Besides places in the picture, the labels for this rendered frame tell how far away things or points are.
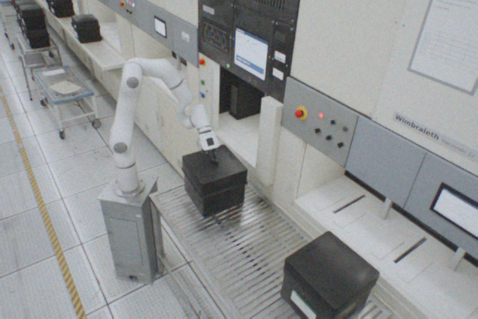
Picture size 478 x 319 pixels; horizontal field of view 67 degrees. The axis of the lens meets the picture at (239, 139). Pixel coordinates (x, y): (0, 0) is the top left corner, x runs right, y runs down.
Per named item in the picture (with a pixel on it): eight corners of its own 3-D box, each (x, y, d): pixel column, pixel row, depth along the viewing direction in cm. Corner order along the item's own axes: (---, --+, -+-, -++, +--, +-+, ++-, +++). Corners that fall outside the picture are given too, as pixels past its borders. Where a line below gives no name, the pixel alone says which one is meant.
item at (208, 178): (181, 169, 215) (180, 151, 207) (224, 156, 228) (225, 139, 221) (202, 199, 194) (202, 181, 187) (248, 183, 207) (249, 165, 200)
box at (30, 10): (21, 25, 490) (16, 4, 475) (43, 22, 504) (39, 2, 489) (25, 31, 469) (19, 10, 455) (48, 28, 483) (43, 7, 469)
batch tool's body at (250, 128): (195, 205, 318) (189, -38, 211) (277, 170, 366) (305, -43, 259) (255, 278, 260) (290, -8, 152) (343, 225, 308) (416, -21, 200)
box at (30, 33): (26, 43, 504) (21, 25, 490) (48, 40, 518) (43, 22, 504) (30, 50, 484) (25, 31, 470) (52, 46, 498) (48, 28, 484)
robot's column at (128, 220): (114, 278, 254) (96, 198, 212) (131, 247, 277) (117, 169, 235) (152, 285, 251) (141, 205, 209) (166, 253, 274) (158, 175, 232)
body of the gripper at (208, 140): (199, 131, 201) (205, 150, 199) (214, 127, 205) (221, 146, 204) (194, 134, 207) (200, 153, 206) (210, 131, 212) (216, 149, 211)
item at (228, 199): (223, 175, 235) (223, 155, 226) (245, 202, 215) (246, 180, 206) (184, 188, 223) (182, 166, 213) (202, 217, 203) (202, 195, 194)
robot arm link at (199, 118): (193, 130, 204) (207, 125, 201) (186, 108, 206) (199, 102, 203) (199, 131, 212) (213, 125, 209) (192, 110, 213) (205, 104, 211)
